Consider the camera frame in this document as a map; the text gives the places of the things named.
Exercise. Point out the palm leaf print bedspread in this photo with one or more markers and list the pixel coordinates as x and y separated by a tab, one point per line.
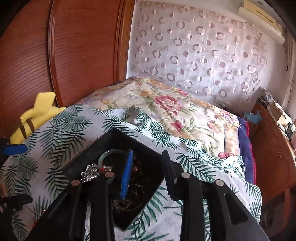
52	146

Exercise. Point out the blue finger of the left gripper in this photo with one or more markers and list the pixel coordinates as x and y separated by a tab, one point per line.
14	149

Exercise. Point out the wooden wardrobe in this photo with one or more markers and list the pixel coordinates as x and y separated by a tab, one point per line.
69	47

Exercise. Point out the navy blue blanket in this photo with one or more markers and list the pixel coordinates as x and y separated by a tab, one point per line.
246	151

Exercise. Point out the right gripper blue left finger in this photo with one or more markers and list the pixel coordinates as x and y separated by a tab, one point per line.
65	218

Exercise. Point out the pale green jade bangle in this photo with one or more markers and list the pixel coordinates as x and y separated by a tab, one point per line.
114	159

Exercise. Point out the black jewelry box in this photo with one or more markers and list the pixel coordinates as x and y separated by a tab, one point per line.
146	175

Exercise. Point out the pink circle pattern curtain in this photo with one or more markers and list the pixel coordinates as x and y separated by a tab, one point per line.
200	51

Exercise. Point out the blue tissue paper bundle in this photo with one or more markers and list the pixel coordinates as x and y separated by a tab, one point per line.
253	118

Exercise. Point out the wooden bead mala strand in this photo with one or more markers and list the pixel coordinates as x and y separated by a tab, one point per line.
135	193

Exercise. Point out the yellow pikachu plush toy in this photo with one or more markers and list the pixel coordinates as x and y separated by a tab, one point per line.
42	111

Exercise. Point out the floral quilt blanket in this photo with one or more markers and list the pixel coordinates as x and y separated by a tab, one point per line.
179	113

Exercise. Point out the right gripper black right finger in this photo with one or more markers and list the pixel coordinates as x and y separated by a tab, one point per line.
229	219

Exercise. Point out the wall air conditioner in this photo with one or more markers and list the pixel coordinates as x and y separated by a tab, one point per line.
262	20

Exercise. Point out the cardboard box on counter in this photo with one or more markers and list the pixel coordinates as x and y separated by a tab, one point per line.
279	114

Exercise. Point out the wooden side cabinet counter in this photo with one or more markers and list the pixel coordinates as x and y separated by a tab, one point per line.
273	154

